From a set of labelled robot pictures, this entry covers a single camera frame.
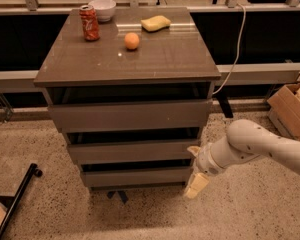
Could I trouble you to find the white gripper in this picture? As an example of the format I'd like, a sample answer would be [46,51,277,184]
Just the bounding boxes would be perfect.
[184,143,225,199]

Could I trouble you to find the grey bottom drawer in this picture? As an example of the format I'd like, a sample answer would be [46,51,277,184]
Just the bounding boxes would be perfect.
[81,167,192,188]

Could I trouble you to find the grey drawer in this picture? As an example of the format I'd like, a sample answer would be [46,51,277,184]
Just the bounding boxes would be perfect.
[81,167,192,188]
[67,139,199,164]
[48,100,212,133]

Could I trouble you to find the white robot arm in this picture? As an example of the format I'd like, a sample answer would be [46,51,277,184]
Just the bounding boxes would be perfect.
[184,119,300,199]

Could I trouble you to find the grey top drawer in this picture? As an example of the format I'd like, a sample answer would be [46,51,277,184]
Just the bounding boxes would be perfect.
[48,100,212,133]

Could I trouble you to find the grey middle drawer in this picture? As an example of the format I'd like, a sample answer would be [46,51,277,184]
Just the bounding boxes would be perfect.
[67,139,199,164]

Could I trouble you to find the grey drawer cabinet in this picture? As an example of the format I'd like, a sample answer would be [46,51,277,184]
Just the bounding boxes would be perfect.
[34,8,220,190]

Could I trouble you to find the cardboard box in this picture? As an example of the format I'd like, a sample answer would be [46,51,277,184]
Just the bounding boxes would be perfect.
[268,83,300,141]

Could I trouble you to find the orange fruit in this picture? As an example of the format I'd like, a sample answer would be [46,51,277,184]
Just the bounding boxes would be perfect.
[124,33,140,50]

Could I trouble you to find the yellow sponge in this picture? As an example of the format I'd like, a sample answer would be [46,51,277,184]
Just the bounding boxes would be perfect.
[141,15,171,32]

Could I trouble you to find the white bowl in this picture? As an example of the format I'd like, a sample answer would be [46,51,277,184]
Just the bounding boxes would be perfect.
[89,0,116,22]

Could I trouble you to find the red soda can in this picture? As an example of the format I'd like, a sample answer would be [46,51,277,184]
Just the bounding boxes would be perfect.
[79,5,100,41]

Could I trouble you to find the black metal leg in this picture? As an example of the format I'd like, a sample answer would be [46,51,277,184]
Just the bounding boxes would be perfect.
[0,163,43,240]

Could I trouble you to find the black bracket under rail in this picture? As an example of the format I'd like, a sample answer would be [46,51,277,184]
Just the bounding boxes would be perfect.
[216,94,233,118]

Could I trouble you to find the white cable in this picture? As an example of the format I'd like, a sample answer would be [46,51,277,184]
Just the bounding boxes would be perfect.
[211,3,247,96]

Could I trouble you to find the grey metal window rail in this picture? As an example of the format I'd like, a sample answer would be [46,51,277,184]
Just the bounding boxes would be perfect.
[0,62,300,93]

